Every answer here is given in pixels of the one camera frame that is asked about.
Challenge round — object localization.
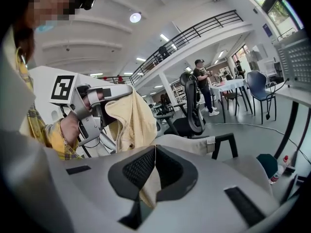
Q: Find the table with white tablecloth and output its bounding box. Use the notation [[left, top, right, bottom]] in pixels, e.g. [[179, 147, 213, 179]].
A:
[[208, 78, 253, 124]]

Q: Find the person's torso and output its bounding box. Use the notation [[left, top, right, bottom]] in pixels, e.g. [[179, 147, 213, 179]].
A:
[[0, 25, 61, 160]]

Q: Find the white desk with black leg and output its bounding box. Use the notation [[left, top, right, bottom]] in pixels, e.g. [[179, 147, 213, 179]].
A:
[[264, 86, 311, 160]]

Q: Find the dark green round stool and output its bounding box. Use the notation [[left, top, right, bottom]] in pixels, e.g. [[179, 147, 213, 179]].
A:
[[256, 153, 279, 180]]

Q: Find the white appliance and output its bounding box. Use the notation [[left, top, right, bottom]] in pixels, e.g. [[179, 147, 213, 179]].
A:
[[245, 43, 268, 73]]

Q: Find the blue wall sign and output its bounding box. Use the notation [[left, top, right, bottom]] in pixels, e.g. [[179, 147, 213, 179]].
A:
[[261, 22, 273, 38]]

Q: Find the black hanging cable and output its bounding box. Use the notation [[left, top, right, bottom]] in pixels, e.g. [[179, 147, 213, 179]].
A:
[[264, 77, 292, 121]]

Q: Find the cream yellow clothing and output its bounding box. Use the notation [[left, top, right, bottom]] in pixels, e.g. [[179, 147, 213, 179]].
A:
[[104, 85, 217, 209]]

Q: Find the blue face mask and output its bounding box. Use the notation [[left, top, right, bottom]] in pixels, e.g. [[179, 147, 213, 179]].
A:
[[35, 20, 58, 33]]

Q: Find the blue plastic chair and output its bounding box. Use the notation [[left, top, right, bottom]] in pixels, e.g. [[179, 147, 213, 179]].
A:
[[246, 70, 278, 125]]

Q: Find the white floor cable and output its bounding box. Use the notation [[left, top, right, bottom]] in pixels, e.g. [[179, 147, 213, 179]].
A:
[[205, 122, 311, 161]]

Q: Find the clear bottle with red cap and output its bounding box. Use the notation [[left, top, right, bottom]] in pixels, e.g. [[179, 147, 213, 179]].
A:
[[269, 155, 290, 186]]

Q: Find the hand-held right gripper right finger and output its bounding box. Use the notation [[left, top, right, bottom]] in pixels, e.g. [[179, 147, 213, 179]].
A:
[[136, 144, 280, 233]]

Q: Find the large window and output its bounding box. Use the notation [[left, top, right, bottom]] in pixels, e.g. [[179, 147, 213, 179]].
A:
[[233, 0, 306, 35]]

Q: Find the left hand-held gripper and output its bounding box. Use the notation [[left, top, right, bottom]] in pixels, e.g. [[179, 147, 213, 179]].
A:
[[28, 66, 133, 155]]

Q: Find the person's left hand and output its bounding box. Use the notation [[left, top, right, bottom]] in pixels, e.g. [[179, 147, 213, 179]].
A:
[[82, 91, 104, 113]]

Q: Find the round ceiling lamp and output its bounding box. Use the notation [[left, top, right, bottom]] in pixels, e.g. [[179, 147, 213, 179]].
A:
[[129, 11, 142, 24]]

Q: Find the person's left forearm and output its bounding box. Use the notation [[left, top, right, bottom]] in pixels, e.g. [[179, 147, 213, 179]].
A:
[[45, 109, 84, 161]]

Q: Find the black balcony railing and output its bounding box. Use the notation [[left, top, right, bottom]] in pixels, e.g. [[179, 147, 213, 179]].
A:
[[102, 9, 244, 85]]

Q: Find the white perforated metal cabinet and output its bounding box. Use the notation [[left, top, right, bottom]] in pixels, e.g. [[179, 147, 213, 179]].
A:
[[273, 29, 311, 90]]

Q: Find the dark red chair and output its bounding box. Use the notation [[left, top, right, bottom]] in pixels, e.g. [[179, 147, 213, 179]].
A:
[[221, 90, 246, 117]]

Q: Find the black mesh office chair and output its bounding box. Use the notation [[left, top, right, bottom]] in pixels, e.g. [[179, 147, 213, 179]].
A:
[[164, 71, 207, 139]]

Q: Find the background storage shelf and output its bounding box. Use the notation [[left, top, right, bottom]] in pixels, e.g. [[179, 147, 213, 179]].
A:
[[170, 81, 189, 104]]

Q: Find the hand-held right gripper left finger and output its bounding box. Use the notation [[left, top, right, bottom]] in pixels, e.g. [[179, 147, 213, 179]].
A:
[[0, 130, 156, 233]]

